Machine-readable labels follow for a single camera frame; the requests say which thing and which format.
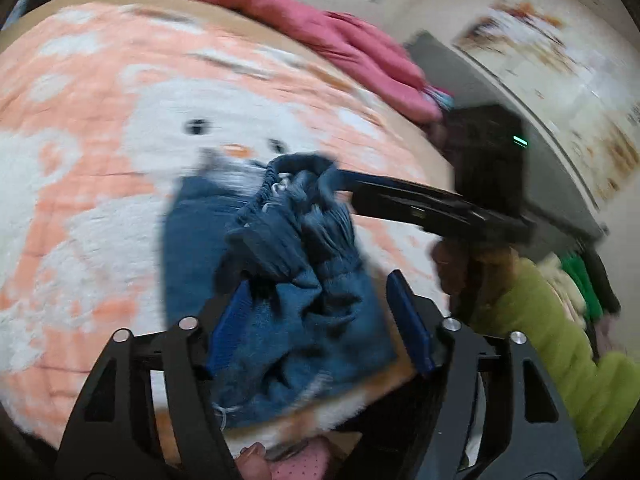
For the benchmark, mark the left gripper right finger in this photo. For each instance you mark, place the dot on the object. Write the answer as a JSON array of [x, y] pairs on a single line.
[[487, 407]]

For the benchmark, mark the peach white fleece blanket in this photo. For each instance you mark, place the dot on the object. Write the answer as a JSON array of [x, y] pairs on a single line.
[[104, 110]]

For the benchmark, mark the person right hand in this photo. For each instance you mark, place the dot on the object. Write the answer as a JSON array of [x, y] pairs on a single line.
[[454, 262]]

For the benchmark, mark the tree wall painting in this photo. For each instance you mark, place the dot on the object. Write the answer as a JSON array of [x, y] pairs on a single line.
[[588, 101]]

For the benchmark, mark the pink red comforter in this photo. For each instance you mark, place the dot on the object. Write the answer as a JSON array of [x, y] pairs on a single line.
[[357, 48]]

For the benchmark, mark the grey quilted headboard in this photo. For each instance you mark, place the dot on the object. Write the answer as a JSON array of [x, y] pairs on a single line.
[[564, 223]]

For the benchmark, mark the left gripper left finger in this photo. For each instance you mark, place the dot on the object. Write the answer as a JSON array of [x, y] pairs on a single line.
[[112, 431]]

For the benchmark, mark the pile of folded clothes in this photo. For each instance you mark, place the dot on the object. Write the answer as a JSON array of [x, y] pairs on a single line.
[[581, 284]]

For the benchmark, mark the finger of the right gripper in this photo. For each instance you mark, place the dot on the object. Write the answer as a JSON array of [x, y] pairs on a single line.
[[357, 183]]

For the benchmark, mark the blue denim pants lace hem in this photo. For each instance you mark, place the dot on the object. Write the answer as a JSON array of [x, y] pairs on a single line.
[[275, 244]]

